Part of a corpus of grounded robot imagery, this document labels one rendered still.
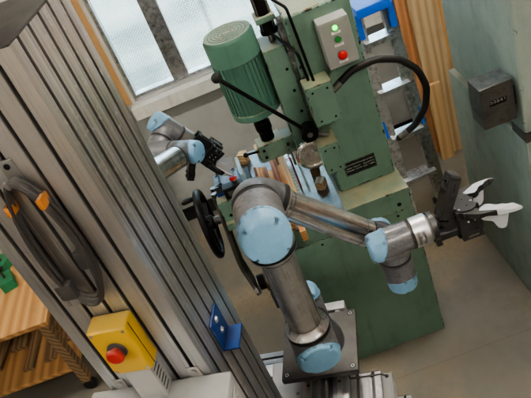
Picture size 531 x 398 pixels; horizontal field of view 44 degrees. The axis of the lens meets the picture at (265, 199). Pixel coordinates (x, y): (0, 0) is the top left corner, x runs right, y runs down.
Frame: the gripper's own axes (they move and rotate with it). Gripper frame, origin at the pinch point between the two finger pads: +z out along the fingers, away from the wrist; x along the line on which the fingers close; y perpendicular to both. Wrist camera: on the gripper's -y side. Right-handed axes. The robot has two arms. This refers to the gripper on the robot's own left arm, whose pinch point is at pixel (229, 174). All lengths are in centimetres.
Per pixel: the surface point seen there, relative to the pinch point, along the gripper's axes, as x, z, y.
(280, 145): 5.0, 9.9, 18.6
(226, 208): -3.4, 6.3, -10.4
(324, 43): -9, -11, 58
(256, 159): 25.3, 16.7, 1.6
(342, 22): -9, -11, 67
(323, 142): -9.2, 13.8, 32.5
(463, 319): -12, 124, 7
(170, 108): 134, 11, -40
